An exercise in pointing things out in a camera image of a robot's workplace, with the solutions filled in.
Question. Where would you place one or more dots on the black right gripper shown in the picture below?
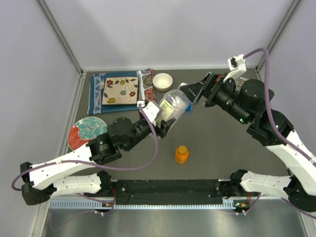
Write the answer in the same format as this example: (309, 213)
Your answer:
(213, 84)

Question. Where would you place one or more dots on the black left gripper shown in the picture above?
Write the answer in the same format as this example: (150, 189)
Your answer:
(165, 126)

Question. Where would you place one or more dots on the large clear plastic bottle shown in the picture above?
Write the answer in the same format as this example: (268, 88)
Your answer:
(173, 105)

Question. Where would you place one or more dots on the blue label water bottle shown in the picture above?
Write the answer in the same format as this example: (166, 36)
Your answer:
(188, 109)

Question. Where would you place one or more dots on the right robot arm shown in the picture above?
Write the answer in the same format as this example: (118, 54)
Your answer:
(248, 106)

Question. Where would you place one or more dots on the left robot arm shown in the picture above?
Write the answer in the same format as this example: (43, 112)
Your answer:
(82, 170)

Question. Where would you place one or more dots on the orange juice bottle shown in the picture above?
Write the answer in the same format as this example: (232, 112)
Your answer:
(181, 154)

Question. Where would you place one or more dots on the cream ceramic bowl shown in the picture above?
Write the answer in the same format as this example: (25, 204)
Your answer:
(162, 82)

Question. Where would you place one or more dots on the blue patterned placemat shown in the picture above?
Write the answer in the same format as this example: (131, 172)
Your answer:
(146, 91)

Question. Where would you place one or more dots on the dark floral square plate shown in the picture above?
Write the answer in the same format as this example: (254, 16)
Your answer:
(240, 82)

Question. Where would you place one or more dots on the cream floral square plate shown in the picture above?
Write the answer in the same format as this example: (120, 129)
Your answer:
(120, 91)

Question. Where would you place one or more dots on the silver fork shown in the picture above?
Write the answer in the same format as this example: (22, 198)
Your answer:
(101, 86)

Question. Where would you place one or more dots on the red teal round plate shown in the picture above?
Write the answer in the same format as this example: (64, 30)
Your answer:
(84, 130)

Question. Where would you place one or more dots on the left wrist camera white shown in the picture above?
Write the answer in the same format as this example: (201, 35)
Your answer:
(151, 109)

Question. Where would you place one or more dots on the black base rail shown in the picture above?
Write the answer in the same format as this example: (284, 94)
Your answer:
(170, 192)

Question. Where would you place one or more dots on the grey cable duct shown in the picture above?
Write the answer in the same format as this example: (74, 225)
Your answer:
(89, 204)

